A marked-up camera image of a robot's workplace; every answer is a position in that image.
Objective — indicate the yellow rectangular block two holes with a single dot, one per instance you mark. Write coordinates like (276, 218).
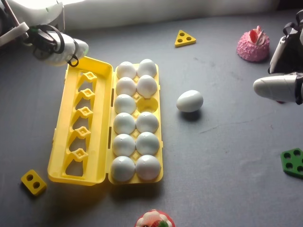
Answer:
(27, 180)

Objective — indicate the red block with holes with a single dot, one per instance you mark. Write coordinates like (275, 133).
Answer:
(280, 102)

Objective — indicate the red white strawberry toy cake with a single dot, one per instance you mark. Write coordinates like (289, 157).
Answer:
(151, 218)

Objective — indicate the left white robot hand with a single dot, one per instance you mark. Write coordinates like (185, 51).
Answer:
(56, 52)

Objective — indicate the yellow triangle block three holes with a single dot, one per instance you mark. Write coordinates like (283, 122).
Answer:
(180, 43)

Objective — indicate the green hexagon block with holes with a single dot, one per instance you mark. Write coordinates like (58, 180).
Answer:
(293, 160)

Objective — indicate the yellow egg carton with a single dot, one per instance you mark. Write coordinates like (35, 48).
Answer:
(94, 170)

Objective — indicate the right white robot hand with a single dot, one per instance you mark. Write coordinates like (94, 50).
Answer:
(274, 88)

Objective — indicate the white toy egg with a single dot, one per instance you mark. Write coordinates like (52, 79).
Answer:
(147, 86)
(126, 69)
(123, 168)
(126, 85)
(189, 100)
(125, 103)
(124, 144)
(147, 121)
(148, 168)
(147, 67)
(147, 143)
(124, 122)

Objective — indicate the grey table cloth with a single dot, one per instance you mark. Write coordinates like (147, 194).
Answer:
(225, 153)

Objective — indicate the pink toy cake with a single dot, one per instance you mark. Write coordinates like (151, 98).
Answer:
(247, 48)

